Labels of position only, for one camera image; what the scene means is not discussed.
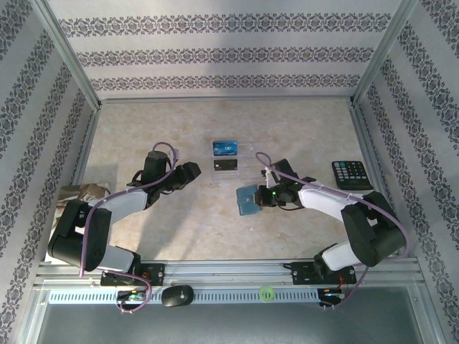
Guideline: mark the aluminium frame post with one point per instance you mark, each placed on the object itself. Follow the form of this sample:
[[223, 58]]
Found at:
[[382, 53], [68, 53]]

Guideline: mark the printed book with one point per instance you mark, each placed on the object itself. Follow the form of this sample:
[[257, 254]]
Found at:
[[89, 191]]

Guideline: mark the clear acrylic card stand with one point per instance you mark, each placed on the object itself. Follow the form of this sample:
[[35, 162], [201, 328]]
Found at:
[[251, 161]]

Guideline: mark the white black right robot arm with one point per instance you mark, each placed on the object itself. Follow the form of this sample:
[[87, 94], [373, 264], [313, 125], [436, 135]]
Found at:
[[322, 202]]

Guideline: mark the aluminium side rail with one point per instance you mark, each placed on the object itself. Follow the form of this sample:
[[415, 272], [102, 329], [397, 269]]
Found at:
[[85, 143], [366, 143]]

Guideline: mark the black calculator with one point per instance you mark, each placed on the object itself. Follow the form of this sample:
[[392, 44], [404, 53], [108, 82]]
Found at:
[[353, 175]]

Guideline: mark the blue fabric card holder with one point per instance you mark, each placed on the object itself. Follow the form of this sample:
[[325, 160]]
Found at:
[[245, 200]]

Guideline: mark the aluminium mounting rail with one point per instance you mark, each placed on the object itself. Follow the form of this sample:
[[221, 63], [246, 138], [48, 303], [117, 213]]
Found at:
[[229, 270]]

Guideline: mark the black credit card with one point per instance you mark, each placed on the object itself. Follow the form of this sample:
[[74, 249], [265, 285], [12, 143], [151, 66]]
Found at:
[[226, 165]]

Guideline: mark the black oval mouse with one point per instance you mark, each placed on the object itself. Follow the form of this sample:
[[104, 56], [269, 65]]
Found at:
[[177, 295]]

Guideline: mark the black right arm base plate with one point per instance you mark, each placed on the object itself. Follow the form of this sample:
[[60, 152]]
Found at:
[[301, 274]]

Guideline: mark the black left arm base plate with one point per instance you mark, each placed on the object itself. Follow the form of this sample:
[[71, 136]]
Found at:
[[157, 274]]

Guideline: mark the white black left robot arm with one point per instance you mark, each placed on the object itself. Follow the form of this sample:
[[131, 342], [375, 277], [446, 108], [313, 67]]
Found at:
[[125, 200]]

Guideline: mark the blue credit card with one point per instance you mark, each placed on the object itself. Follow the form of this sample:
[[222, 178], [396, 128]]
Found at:
[[226, 147]]

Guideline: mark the small green circuit board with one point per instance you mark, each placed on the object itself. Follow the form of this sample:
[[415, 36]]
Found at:
[[331, 294], [132, 296]]

